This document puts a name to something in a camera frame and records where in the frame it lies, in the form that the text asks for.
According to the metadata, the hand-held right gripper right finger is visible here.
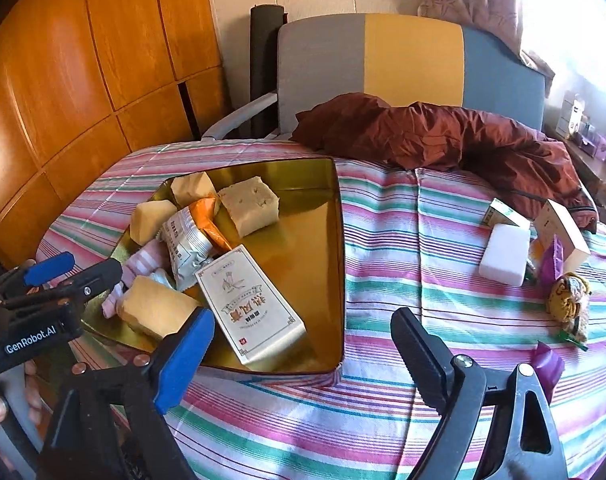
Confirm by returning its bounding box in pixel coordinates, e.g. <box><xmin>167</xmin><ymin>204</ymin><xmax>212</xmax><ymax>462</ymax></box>
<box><xmin>390</xmin><ymin>308</ymin><xmax>569</xmax><ymax>480</ymax></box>

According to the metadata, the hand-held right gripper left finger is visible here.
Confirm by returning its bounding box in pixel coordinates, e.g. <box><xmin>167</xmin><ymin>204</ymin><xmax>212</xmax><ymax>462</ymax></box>
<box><xmin>35</xmin><ymin>306</ymin><xmax>216</xmax><ymax>480</ymax></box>

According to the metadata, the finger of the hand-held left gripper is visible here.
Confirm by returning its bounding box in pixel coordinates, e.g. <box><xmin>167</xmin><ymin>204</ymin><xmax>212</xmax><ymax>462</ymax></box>
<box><xmin>3</xmin><ymin>259</ymin><xmax>124</xmax><ymax>311</ymax></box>
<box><xmin>0</xmin><ymin>251</ymin><xmax>76</xmax><ymax>291</ymax></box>

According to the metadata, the pink sock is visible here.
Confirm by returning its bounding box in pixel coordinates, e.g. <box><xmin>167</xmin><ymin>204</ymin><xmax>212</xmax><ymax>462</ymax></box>
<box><xmin>102</xmin><ymin>239</ymin><xmax>176</xmax><ymax>318</ymax></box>

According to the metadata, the yellow sponge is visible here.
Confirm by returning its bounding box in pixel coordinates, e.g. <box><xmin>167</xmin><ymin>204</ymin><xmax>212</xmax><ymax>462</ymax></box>
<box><xmin>218</xmin><ymin>175</ymin><xmax>282</xmax><ymax>237</ymax></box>
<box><xmin>129</xmin><ymin>199</ymin><xmax>179</xmax><ymax>246</ymax></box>
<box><xmin>170</xmin><ymin>171</ymin><xmax>219</xmax><ymax>210</ymax></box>
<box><xmin>115</xmin><ymin>275</ymin><xmax>204</xmax><ymax>341</ymax></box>

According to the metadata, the printed cream box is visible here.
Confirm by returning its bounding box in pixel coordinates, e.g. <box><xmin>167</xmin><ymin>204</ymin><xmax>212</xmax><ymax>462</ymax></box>
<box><xmin>194</xmin><ymin>244</ymin><xmax>306</xmax><ymax>366</ymax></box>

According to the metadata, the white snack packet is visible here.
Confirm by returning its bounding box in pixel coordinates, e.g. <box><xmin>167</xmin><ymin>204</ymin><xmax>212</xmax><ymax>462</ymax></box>
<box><xmin>160</xmin><ymin>207</ymin><xmax>219</xmax><ymax>291</ymax></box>

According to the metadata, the large purple packet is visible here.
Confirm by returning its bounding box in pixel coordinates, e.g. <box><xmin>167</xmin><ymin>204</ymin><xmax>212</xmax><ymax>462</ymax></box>
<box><xmin>528</xmin><ymin>340</ymin><xmax>566</xmax><ymax>403</ymax></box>

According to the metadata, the orange snack packet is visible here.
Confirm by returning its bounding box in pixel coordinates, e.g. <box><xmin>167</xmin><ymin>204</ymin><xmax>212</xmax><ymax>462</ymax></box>
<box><xmin>189</xmin><ymin>196</ymin><xmax>234</xmax><ymax>253</ymax></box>

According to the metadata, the white foam block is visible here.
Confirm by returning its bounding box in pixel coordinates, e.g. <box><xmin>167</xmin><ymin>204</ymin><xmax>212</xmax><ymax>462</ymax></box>
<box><xmin>478</xmin><ymin>222</ymin><xmax>532</xmax><ymax>287</ymax></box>

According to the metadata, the gold metal tin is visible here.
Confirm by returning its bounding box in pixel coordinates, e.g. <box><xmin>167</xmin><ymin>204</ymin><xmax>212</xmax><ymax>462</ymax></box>
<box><xmin>80</xmin><ymin>156</ymin><xmax>346</xmax><ymax>375</ymax></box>

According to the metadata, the green plastic strip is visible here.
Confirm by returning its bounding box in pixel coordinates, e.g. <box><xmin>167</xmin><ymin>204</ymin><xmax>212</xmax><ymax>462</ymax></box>
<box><xmin>558</xmin><ymin>327</ymin><xmax>590</xmax><ymax>346</ymax></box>

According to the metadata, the yellow knit item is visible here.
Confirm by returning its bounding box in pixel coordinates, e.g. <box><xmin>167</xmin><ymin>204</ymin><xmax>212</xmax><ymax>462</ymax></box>
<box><xmin>548</xmin><ymin>271</ymin><xmax>591</xmax><ymax>336</ymax></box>

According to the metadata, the small purple packet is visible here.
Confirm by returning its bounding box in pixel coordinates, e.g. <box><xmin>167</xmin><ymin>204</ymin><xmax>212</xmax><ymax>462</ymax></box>
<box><xmin>536</xmin><ymin>234</ymin><xmax>566</xmax><ymax>285</ymax></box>

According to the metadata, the green and white box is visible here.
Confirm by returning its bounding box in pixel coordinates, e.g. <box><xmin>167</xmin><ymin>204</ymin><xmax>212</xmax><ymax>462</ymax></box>
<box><xmin>480</xmin><ymin>197</ymin><xmax>531</xmax><ymax>231</ymax></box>

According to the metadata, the plain white box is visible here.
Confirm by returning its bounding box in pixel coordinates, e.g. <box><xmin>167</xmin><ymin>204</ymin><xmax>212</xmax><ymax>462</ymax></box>
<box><xmin>533</xmin><ymin>199</ymin><xmax>591</xmax><ymax>273</ymax></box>

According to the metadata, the striped cloth covered desktop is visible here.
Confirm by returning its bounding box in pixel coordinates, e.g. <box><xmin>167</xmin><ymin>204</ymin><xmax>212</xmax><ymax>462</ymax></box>
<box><xmin>35</xmin><ymin>140</ymin><xmax>606</xmax><ymax>480</ymax></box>

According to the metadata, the wooden wardrobe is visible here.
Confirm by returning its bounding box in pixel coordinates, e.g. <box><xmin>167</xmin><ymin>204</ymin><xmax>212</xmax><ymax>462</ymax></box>
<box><xmin>0</xmin><ymin>0</ymin><xmax>234</xmax><ymax>261</ymax></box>

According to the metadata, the dark red jacket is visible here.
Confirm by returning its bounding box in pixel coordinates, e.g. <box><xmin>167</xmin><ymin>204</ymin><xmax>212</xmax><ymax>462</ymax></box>
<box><xmin>289</xmin><ymin>92</ymin><xmax>599</xmax><ymax>233</ymax></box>

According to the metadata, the cluttered wooden desk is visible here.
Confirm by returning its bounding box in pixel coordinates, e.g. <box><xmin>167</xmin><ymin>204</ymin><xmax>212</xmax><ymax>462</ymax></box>
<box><xmin>546</xmin><ymin>87</ymin><xmax>606</xmax><ymax>211</ymax></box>

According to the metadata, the purple storage box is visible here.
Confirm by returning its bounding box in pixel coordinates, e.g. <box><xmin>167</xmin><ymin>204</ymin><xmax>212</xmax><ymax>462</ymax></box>
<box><xmin>580</xmin><ymin>135</ymin><xmax>606</xmax><ymax>163</ymax></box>

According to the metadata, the black rolled mat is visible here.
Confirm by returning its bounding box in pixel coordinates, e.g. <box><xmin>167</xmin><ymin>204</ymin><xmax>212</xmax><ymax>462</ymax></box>
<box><xmin>249</xmin><ymin>4</ymin><xmax>285</xmax><ymax>138</ymax></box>

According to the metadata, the small white drawer unit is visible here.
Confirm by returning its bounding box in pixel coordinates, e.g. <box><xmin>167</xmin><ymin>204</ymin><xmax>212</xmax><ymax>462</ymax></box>
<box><xmin>558</xmin><ymin>91</ymin><xmax>586</xmax><ymax>136</ymax></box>

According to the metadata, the grey yellow blue chair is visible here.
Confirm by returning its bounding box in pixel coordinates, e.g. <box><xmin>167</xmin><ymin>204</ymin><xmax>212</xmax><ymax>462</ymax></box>
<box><xmin>201</xmin><ymin>12</ymin><xmax>546</xmax><ymax>142</ymax></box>

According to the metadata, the pink patterned curtain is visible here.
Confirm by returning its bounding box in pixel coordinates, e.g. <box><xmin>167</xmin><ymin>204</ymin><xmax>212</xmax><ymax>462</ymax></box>
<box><xmin>417</xmin><ymin>0</ymin><xmax>556</xmax><ymax>96</ymax></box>

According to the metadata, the window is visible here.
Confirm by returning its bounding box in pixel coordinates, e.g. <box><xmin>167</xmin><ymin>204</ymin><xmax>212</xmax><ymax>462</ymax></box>
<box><xmin>520</xmin><ymin>0</ymin><xmax>606</xmax><ymax>111</ymax></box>

